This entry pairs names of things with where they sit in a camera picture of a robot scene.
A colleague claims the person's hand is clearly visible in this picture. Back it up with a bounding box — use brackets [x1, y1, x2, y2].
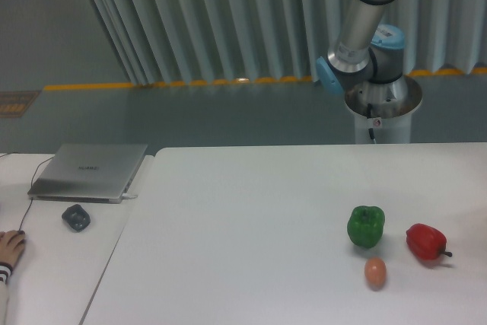
[0, 230, 25, 268]

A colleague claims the black computer mouse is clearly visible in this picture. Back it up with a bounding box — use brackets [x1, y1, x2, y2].
[15, 231, 26, 245]

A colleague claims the striped sleeve forearm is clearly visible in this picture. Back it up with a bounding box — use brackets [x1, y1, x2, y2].
[0, 262, 13, 325]

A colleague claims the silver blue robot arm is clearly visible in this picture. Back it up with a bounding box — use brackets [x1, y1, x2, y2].
[316, 0, 404, 94]

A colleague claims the small black device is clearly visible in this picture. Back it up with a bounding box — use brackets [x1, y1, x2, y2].
[62, 204, 91, 232]

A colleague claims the silver closed laptop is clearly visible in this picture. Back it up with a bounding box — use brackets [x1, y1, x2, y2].
[28, 144, 147, 203]

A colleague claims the white folded curtain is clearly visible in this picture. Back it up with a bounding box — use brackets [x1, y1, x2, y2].
[91, 0, 486, 85]

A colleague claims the green bell pepper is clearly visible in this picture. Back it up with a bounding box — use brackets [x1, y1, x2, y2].
[347, 206, 385, 249]

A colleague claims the brown egg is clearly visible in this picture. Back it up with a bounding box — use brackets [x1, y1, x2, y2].
[364, 257, 387, 288]

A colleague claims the red bell pepper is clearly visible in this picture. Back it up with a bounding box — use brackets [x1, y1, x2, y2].
[406, 223, 453, 261]

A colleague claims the thin dark mouse cable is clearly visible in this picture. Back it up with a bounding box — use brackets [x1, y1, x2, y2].
[0, 151, 56, 231]

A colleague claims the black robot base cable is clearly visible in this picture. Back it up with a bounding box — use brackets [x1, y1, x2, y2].
[366, 102, 377, 145]

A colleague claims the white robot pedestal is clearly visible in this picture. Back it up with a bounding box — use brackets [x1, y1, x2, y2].
[345, 76, 423, 144]

